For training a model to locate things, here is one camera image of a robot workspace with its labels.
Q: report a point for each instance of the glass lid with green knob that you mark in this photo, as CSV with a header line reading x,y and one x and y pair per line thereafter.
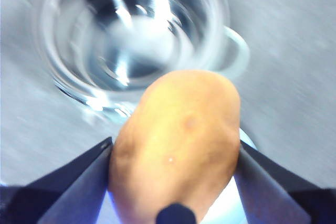
x,y
78,58

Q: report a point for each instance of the brown potato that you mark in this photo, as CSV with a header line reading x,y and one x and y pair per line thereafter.
x,y
176,140

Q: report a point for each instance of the blue round plate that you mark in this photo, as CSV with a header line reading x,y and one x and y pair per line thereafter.
x,y
225,204

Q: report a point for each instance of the pale green electric steamer pot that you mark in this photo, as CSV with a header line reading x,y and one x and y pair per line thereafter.
x,y
243,51

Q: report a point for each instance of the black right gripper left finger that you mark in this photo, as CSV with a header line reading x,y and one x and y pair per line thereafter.
x,y
68,195

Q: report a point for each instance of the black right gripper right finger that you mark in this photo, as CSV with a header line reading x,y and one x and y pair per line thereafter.
x,y
273,197

